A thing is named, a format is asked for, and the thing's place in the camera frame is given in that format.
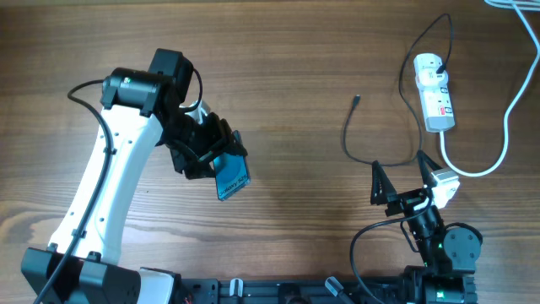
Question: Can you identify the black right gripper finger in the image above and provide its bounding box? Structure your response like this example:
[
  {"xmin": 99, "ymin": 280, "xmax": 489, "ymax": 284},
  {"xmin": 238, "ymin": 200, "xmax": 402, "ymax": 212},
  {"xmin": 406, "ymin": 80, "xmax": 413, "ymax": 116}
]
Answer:
[
  {"xmin": 416, "ymin": 149, "xmax": 442, "ymax": 186},
  {"xmin": 370, "ymin": 160, "xmax": 397, "ymax": 205}
]

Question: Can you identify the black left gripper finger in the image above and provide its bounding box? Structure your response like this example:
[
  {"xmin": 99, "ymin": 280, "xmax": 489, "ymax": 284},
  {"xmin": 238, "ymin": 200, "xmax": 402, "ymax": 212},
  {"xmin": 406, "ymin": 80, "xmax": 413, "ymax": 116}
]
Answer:
[
  {"xmin": 210, "ymin": 113, "xmax": 248, "ymax": 159},
  {"xmin": 170, "ymin": 143, "xmax": 228, "ymax": 180}
]

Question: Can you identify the turquoise screen smartphone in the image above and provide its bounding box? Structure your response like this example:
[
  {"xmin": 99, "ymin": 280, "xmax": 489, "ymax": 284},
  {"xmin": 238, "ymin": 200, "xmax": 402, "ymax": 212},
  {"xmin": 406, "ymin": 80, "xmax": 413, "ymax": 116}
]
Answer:
[{"xmin": 213, "ymin": 153, "xmax": 251, "ymax": 201}]

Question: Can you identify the white power strip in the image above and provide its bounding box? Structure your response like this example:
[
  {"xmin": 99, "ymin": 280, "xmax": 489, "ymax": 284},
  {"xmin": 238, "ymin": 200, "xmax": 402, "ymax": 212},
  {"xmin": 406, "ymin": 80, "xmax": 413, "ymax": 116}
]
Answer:
[{"xmin": 413, "ymin": 53, "xmax": 455, "ymax": 133}]

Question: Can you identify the black USB charging cable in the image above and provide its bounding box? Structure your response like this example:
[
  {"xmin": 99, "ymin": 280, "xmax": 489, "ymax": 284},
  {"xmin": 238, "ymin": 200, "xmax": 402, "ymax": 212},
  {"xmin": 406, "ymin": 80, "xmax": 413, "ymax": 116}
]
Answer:
[{"xmin": 342, "ymin": 13, "xmax": 455, "ymax": 168}]

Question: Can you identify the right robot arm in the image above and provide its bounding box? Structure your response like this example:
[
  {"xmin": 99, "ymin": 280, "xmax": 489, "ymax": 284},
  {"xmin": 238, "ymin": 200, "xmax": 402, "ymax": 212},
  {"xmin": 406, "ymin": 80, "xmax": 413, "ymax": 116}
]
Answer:
[{"xmin": 370, "ymin": 151, "xmax": 483, "ymax": 303}]

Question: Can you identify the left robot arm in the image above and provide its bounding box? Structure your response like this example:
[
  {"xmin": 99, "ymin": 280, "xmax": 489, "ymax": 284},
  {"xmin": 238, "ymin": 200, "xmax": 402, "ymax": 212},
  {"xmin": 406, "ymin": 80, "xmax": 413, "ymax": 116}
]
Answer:
[{"xmin": 21, "ymin": 49, "xmax": 251, "ymax": 303}]

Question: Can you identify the white charger plug adapter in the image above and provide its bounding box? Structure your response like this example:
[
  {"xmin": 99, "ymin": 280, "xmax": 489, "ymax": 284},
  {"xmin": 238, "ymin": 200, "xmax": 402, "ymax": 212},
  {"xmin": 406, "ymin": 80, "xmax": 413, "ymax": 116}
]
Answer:
[{"xmin": 415, "ymin": 68, "xmax": 448, "ymax": 90}]

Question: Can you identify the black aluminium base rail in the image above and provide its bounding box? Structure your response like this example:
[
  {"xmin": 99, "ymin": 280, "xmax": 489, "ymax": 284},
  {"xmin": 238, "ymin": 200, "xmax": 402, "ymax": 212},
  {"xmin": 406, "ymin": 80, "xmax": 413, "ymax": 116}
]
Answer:
[{"xmin": 171, "ymin": 276, "xmax": 478, "ymax": 304}]

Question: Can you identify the white power strip cord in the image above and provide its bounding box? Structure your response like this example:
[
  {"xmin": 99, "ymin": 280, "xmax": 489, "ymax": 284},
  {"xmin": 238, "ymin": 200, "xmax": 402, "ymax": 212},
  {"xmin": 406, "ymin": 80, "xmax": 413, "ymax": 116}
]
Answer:
[{"xmin": 439, "ymin": 0, "xmax": 540, "ymax": 178}]

